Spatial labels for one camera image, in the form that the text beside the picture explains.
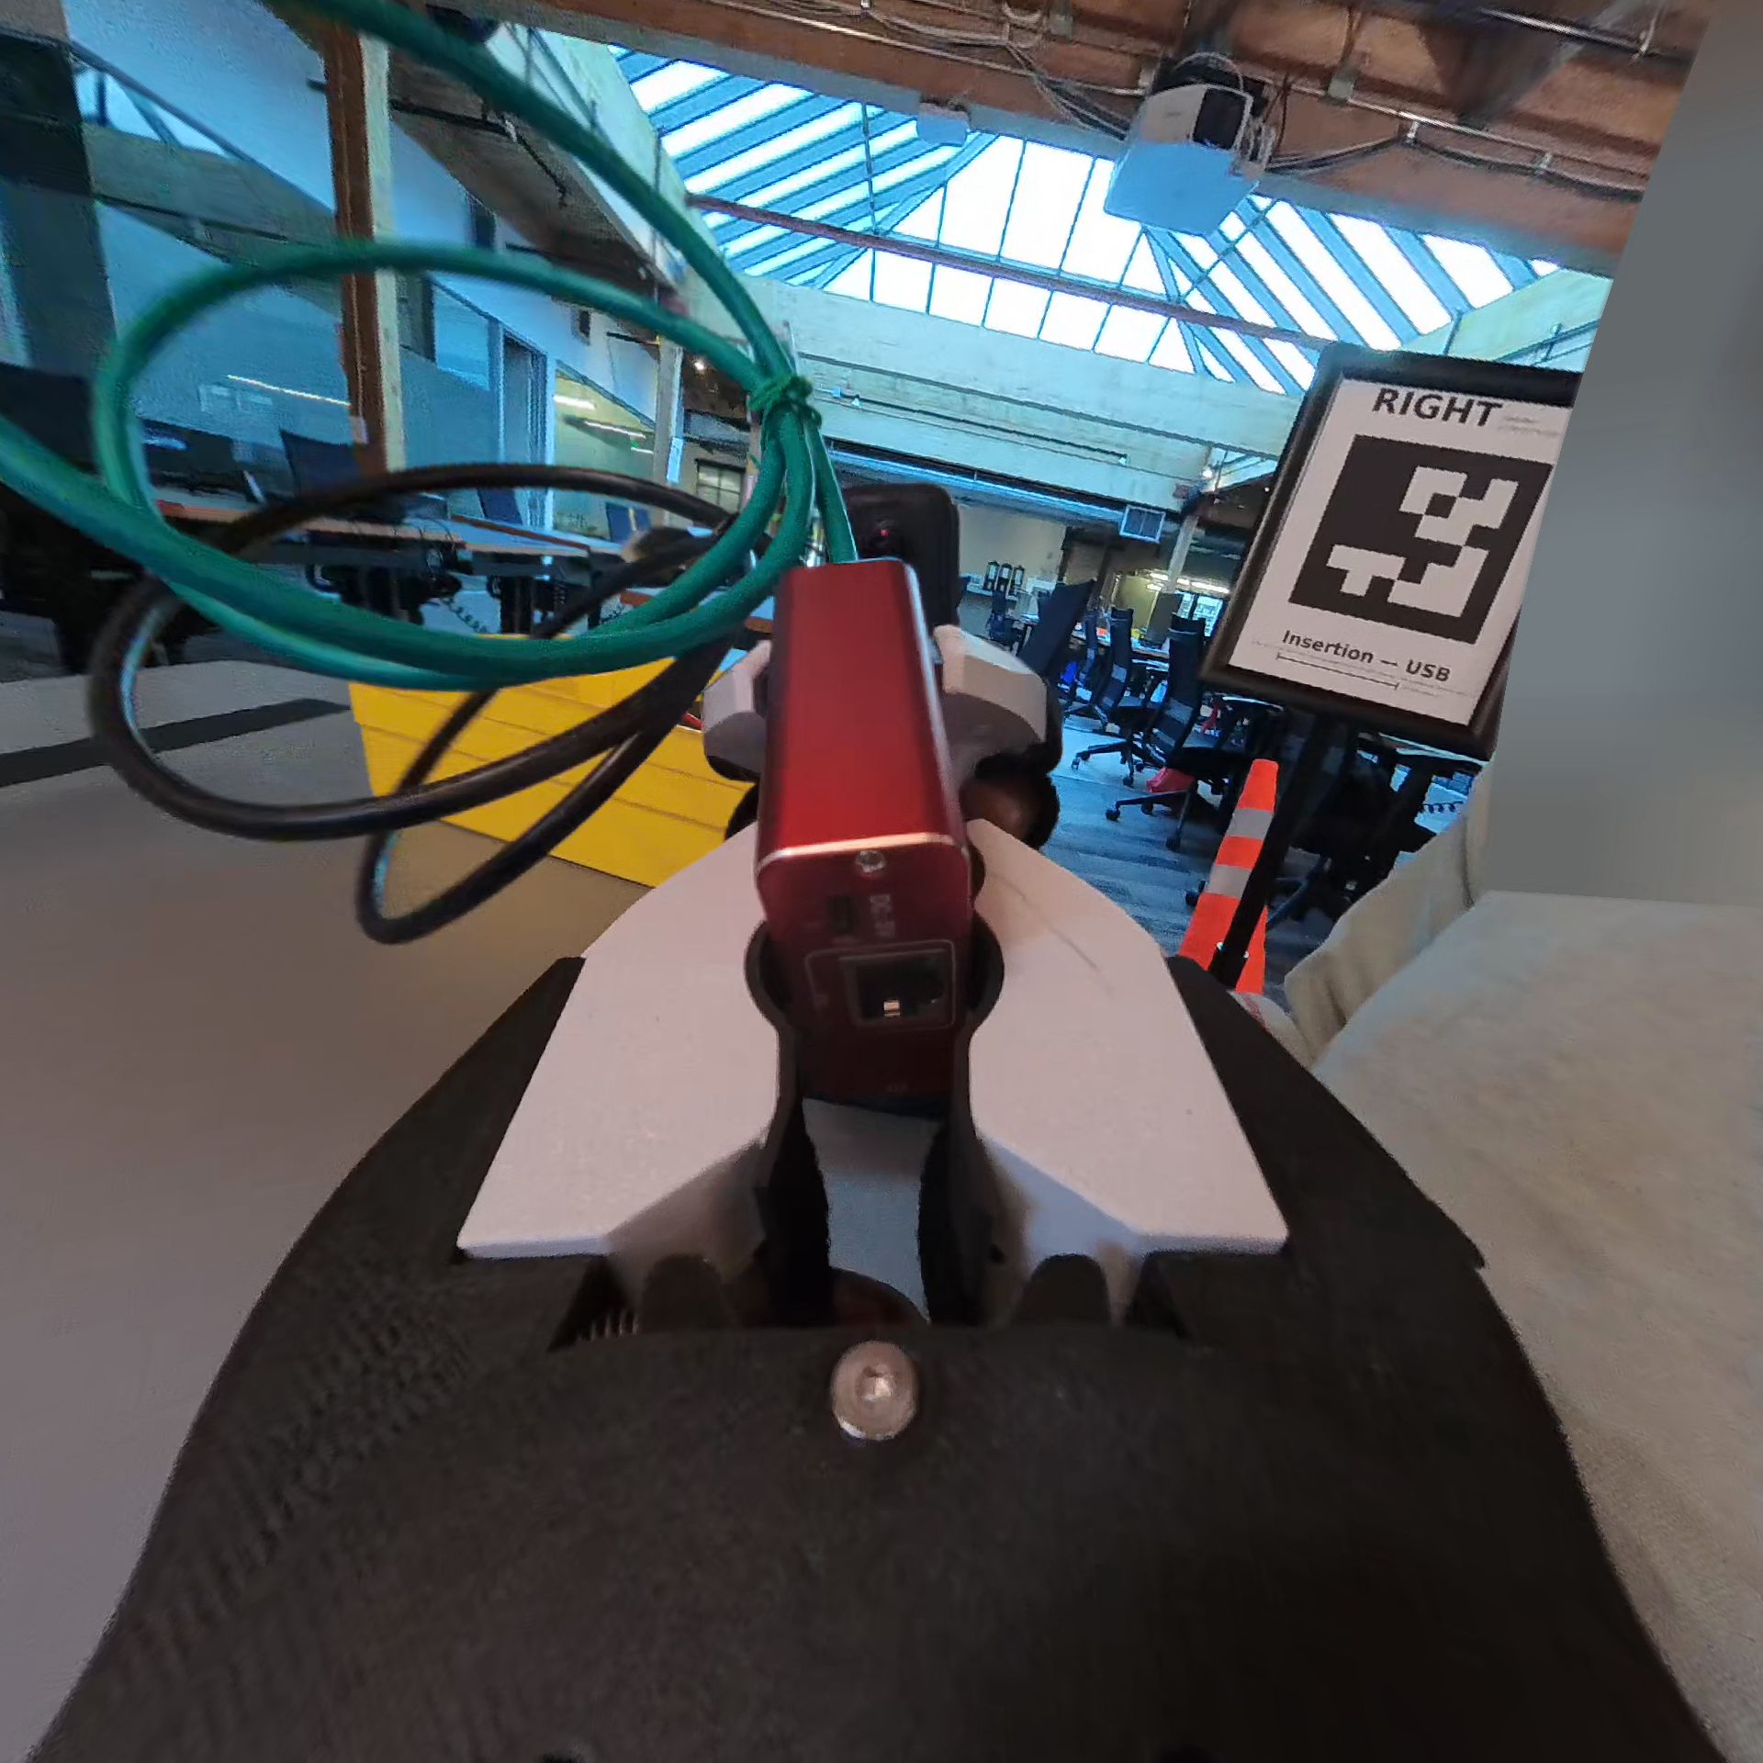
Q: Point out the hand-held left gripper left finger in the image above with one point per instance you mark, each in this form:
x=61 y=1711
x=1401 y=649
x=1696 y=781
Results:
x=634 y=1075

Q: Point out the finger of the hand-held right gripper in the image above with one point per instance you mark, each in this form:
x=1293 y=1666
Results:
x=1006 y=716
x=743 y=728

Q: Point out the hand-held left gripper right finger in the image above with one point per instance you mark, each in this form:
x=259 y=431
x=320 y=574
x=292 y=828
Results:
x=1117 y=1086

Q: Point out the red metal adapter box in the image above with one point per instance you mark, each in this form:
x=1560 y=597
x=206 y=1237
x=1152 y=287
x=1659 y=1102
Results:
x=855 y=716

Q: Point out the yellow plastic bin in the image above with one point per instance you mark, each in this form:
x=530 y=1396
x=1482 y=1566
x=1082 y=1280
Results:
x=551 y=770

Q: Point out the row of black office chairs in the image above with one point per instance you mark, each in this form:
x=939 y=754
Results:
x=1172 y=702

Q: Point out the orange traffic cone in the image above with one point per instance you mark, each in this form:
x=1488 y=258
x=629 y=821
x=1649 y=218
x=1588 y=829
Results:
x=1218 y=910

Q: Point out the wooden office desks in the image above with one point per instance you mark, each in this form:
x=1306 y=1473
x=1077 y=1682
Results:
x=455 y=531

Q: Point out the black framed tag sign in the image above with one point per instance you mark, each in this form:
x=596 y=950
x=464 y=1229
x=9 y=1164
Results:
x=1322 y=454

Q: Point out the person's pale grey sweatshirt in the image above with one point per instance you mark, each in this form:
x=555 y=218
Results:
x=1583 y=1170

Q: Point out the wooden post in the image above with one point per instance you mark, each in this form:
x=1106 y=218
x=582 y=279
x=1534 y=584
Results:
x=361 y=274

